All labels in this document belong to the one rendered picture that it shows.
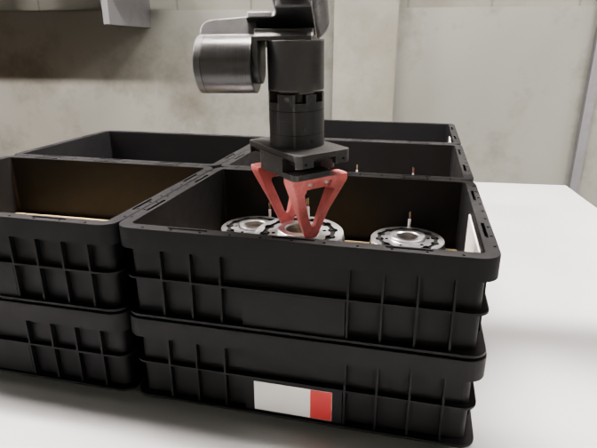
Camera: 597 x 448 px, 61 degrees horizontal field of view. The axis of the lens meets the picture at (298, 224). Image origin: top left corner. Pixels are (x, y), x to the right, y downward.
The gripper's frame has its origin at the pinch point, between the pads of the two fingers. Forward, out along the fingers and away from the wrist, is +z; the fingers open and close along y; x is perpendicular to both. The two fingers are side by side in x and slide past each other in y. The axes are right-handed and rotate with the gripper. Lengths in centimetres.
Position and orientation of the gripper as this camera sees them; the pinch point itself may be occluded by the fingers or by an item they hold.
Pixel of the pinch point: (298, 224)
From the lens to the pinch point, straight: 56.7
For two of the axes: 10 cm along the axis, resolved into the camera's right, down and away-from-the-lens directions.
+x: 8.4, -2.1, 5.0
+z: 0.2, 9.3, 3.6
